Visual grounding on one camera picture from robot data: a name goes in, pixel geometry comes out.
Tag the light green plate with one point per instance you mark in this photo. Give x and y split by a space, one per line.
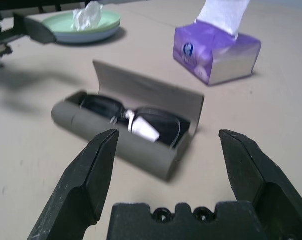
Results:
63 22

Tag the black sunglasses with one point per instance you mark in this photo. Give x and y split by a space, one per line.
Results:
103 105

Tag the light blue plate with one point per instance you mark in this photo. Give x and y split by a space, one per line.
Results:
90 37

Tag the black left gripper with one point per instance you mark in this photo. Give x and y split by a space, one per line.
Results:
0 30

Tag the grey glasses case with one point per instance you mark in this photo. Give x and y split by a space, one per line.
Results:
78 117

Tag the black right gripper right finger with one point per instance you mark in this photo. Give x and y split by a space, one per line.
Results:
253 170

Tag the white pop-up tissue sheet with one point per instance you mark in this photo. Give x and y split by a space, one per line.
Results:
221 15

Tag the purple tissue pack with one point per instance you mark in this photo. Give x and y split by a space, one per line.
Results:
195 50

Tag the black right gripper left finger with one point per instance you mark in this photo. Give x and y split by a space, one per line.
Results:
78 195

